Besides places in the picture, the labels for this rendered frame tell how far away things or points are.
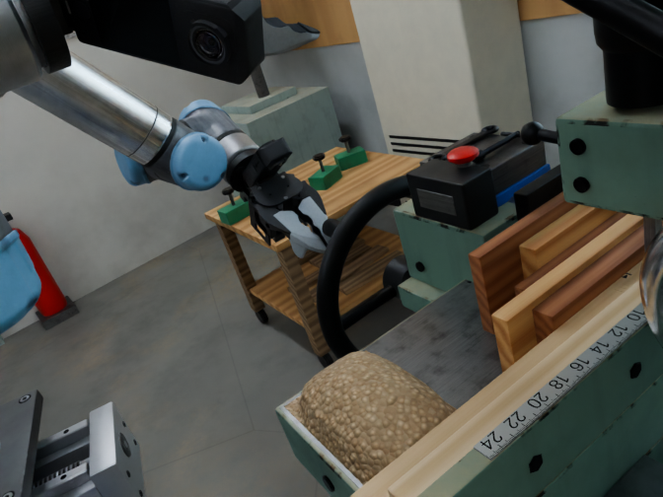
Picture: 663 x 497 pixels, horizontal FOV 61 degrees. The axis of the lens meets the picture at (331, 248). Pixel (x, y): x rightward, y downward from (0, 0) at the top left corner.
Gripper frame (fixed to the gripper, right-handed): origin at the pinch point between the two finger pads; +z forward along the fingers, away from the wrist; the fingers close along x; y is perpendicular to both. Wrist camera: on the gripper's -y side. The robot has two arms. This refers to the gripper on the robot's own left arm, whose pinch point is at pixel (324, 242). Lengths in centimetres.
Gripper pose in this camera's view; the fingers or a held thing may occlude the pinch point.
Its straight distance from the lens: 75.9
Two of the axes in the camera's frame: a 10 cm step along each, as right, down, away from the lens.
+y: -0.3, 6.2, 7.8
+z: 6.0, 6.4, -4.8
